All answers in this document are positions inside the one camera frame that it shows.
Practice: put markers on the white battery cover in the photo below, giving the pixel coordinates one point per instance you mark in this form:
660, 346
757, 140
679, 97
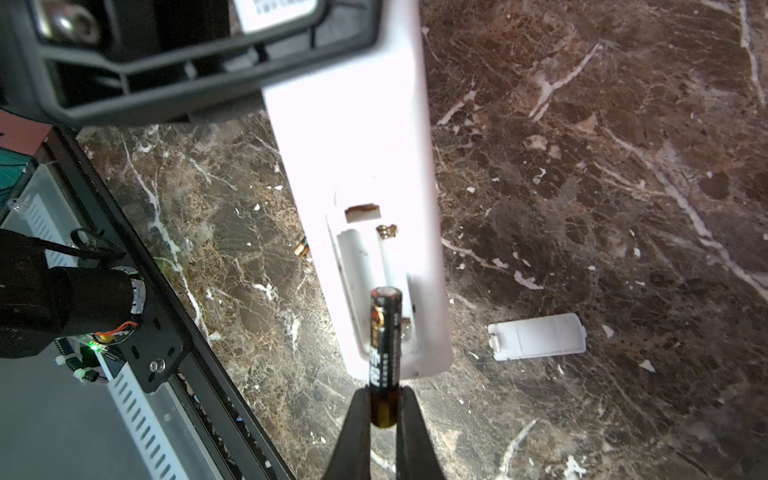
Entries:
548, 336

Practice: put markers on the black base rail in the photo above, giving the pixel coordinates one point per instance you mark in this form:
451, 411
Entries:
193, 421

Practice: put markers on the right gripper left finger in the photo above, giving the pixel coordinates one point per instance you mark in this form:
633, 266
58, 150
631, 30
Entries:
351, 457

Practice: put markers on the white remote control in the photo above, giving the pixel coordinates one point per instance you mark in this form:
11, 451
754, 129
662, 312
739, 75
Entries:
355, 142

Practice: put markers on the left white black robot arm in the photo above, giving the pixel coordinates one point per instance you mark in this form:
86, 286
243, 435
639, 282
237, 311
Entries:
49, 303

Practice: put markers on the black aaa battery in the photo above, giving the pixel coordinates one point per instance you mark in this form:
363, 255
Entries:
385, 355
302, 248

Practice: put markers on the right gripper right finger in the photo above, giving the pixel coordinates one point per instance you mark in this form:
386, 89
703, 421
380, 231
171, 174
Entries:
415, 455

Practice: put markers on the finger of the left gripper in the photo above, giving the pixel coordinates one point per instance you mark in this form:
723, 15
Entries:
134, 63

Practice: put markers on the white vented cable duct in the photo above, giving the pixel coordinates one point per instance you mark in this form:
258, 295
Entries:
55, 426

